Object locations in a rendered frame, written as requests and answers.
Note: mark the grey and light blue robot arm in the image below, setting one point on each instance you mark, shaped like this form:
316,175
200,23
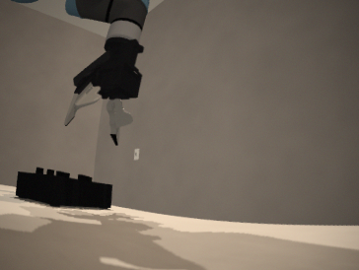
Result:
127,19

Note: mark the black lighting desk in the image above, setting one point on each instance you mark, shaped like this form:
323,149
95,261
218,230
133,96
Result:
61,190

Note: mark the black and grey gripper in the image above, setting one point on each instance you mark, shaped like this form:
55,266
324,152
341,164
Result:
124,88

